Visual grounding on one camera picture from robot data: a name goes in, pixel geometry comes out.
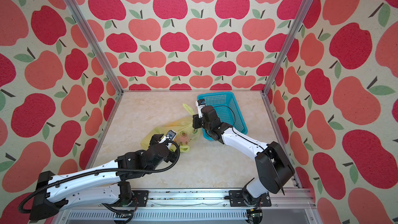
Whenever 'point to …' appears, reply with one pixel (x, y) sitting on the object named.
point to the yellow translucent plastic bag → (186, 135)
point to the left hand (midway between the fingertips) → (174, 142)
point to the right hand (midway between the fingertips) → (196, 115)
